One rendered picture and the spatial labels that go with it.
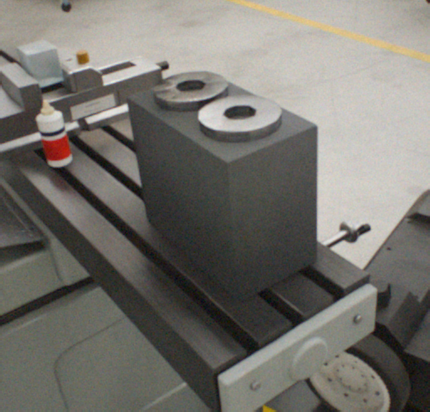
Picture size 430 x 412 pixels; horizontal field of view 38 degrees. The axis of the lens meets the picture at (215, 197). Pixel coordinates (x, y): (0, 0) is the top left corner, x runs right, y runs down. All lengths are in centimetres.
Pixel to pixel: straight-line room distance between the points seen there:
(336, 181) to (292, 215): 196
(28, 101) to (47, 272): 29
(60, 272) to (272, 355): 48
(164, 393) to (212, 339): 73
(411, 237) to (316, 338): 69
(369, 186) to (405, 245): 130
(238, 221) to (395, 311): 57
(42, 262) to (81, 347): 21
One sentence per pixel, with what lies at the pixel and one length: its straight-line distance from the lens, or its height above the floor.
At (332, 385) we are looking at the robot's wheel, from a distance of 125.
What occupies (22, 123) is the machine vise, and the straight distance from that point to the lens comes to 112.
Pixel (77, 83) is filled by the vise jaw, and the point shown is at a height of 100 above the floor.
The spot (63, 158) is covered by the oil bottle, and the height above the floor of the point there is 93.
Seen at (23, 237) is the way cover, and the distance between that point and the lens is 103.
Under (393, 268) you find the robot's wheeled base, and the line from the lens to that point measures 130.
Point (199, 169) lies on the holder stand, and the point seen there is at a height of 107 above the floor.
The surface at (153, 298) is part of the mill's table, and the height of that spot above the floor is 92.
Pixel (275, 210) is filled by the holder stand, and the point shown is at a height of 102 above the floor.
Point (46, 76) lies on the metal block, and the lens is 114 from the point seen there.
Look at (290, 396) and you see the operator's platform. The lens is 131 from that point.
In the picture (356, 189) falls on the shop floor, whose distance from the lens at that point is 262.
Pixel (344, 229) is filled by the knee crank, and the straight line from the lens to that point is 153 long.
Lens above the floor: 141
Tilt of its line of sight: 33 degrees down
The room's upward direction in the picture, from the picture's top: 6 degrees counter-clockwise
